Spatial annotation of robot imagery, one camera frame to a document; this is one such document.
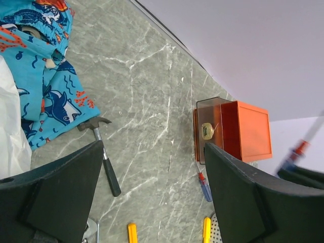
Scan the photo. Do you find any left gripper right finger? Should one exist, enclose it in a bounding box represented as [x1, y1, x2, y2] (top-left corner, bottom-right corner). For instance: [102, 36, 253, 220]
[204, 143, 323, 242]

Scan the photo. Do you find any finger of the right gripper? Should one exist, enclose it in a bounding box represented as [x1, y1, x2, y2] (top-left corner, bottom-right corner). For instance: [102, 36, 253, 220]
[277, 166, 324, 190]

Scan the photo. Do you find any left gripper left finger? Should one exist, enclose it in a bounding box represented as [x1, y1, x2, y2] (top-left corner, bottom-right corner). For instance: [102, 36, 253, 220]
[1, 141, 103, 242]

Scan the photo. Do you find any red blue screwdriver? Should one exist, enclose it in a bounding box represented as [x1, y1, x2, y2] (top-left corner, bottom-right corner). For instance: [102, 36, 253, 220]
[276, 110, 323, 176]
[195, 162, 213, 202]

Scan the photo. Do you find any yellow slim screwdriver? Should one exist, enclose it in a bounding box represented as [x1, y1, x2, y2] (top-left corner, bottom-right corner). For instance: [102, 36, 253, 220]
[128, 223, 138, 243]

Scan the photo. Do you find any white plastic basket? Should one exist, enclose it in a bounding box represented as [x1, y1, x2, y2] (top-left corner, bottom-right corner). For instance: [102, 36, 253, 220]
[210, 213, 223, 243]

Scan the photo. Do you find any yellow screwdriver beside basket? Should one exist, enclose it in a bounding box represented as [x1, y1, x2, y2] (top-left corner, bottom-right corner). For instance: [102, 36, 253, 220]
[202, 217, 211, 243]

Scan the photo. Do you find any white plastic bag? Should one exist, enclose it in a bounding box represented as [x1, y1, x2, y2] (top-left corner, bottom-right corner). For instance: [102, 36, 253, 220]
[0, 57, 32, 179]

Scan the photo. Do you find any orange drawer cabinet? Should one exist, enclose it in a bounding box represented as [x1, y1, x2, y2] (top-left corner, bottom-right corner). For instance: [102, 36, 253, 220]
[193, 101, 272, 163]

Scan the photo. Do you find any turquoise shark print cloth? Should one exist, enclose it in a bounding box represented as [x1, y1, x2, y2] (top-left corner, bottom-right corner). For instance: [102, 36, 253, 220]
[1, 1, 100, 150]

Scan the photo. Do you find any black handled hammer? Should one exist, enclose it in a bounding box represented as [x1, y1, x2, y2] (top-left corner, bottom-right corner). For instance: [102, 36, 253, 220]
[77, 116, 122, 197]

